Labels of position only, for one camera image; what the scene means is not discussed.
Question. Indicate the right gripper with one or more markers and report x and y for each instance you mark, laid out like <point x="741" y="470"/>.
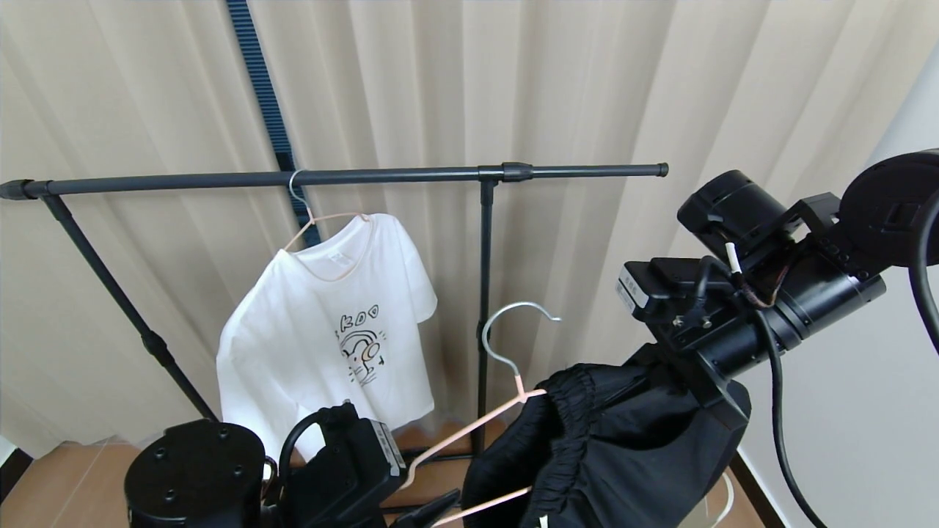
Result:
<point x="792" y="315"/>

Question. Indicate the white printed t-shirt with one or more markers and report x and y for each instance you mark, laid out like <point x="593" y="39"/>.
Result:
<point x="315" y="323"/>

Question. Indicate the pink clothes hanger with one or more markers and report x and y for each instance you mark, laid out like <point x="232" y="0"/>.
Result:
<point x="519" y="385"/>
<point x="309" y="215"/>

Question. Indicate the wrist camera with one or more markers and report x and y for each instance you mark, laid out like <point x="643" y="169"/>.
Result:
<point x="660" y="282"/>
<point x="352" y="462"/>

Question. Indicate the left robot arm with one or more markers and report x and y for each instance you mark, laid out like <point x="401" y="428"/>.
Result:
<point x="191" y="477"/>

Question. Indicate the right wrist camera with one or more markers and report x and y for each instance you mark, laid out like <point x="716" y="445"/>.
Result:
<point x="660" y="282"/>

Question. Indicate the black clothes rack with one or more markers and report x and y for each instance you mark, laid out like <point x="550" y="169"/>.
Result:
<point x="183" y="178"/>

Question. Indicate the black garment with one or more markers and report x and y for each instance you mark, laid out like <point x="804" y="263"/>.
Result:
<point x="623" y="455"/>

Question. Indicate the window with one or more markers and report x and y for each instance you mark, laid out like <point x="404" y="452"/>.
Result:
<point x="253" y="73"/>

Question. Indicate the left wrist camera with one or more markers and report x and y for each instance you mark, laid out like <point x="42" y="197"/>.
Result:
<point x="352" y="462"/>

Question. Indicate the white laundry basket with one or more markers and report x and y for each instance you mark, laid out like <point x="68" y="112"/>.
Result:
<point x="728" y="499"/>

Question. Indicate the beige curtain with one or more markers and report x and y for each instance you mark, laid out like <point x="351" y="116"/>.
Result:
<point x="660" y="88"/>
<point x="110" y="88"/>

